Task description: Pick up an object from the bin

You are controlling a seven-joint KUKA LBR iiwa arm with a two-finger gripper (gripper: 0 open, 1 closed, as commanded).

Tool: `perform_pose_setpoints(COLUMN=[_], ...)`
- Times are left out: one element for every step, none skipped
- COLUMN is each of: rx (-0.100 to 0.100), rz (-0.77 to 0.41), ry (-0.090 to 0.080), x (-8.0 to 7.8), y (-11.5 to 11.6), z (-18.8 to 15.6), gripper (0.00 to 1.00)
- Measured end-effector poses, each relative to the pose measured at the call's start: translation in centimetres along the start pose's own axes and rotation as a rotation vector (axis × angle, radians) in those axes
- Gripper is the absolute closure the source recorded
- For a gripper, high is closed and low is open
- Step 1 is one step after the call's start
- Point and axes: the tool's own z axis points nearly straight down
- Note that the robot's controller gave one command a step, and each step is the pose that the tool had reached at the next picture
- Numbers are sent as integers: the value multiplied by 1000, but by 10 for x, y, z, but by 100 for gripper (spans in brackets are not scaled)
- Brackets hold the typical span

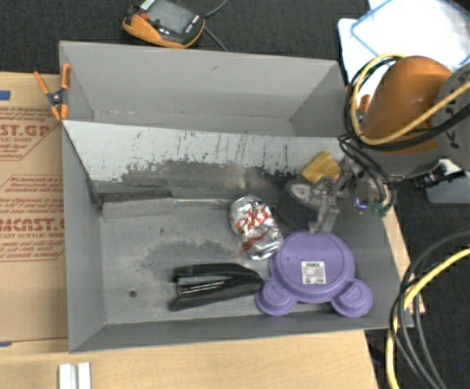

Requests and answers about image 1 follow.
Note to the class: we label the yellow block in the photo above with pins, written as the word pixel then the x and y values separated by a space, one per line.
pixel 320 167

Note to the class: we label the purple mouse-shaped plastic plate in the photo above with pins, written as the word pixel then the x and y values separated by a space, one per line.
pixel 312 270

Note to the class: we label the brown cardboard board red print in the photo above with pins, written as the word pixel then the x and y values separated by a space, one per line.
pixel 20 257

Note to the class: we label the black round tape roll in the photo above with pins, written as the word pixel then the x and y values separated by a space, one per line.
pixel 296 205

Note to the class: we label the grey metal bin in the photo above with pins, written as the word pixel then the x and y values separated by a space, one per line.
pixel 178 233

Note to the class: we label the black cylinder on white bracket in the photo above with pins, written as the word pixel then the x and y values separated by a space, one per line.
pixel 437 174

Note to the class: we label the black stapler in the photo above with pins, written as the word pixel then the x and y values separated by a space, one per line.
pixel 214 284

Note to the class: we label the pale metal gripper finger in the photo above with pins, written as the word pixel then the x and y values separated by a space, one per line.
pixel 320 217
pixel 331 219

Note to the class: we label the crushed silver can red print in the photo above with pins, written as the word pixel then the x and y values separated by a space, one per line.
pixel 255 229

